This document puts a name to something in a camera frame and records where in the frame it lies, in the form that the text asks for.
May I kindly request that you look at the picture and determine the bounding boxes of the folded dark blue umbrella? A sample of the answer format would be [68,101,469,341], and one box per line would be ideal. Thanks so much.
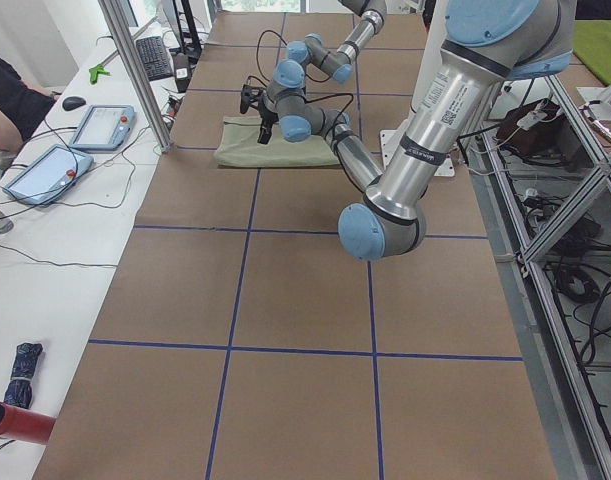
[3,342,43,409]

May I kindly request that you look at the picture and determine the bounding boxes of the blue teach pendant near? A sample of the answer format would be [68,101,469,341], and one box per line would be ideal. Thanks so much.
[2,145,93,206]

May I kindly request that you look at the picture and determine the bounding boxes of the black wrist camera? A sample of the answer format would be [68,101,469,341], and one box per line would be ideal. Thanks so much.
[239,84,265,114]

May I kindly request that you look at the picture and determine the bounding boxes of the aluminium frame post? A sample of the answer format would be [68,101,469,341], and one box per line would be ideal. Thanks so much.
[98,0,171,153]

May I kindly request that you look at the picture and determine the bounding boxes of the person in black shirt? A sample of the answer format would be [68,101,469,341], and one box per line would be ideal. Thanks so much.
[0,58,61,153]

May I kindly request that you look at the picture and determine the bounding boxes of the red cylinder tube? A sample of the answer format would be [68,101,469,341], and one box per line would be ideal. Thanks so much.
[0,402,56,445]

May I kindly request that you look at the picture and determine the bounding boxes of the black keyboard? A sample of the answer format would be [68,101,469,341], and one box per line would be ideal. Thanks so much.
[135,36,174,81]

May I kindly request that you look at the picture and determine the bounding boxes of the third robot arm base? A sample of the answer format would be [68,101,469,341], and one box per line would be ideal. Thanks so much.
[577,84,611,145]

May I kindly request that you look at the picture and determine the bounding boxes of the blue teach pendant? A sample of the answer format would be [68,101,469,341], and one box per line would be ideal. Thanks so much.
[69,105,136,153]
[2,145,93,206]

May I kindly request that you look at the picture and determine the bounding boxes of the green plastic clamp tool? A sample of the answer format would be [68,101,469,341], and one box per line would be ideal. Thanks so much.
[89,64,110,85]

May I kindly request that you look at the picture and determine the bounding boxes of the olive green long-sleeve shirt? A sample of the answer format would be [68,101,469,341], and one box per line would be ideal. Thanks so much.
[214,116,340,168]

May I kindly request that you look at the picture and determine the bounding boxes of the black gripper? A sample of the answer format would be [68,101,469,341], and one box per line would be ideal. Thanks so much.
[257,111,278,145]

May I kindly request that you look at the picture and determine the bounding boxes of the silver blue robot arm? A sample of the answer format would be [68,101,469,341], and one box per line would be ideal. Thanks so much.
[284,0,388,84]
[241,0,576,261]

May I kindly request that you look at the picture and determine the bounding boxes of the blue teach pendant far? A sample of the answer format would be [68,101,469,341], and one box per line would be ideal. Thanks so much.
[69,105,136,153]

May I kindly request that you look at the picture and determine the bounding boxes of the black computer mouse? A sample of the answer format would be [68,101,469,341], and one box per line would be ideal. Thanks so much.
[62,96,86,111]

